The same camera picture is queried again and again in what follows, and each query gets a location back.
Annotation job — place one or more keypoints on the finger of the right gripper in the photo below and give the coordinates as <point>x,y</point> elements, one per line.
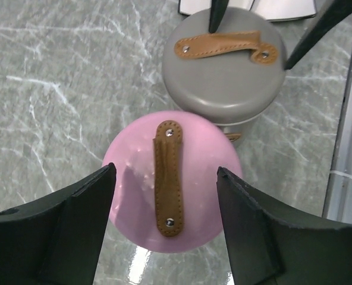
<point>331,13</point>
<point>217,11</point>

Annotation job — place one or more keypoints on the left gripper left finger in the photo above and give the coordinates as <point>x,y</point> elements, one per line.
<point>57,238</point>

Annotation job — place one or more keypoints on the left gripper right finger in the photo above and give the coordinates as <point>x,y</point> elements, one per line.
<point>270,242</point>

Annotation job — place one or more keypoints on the grey round lid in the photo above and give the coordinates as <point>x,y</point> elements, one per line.
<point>229,76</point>

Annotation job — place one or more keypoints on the pink round lid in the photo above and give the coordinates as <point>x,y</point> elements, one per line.
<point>165,196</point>

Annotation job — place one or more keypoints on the white square plate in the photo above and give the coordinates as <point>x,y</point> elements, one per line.
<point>272,10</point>

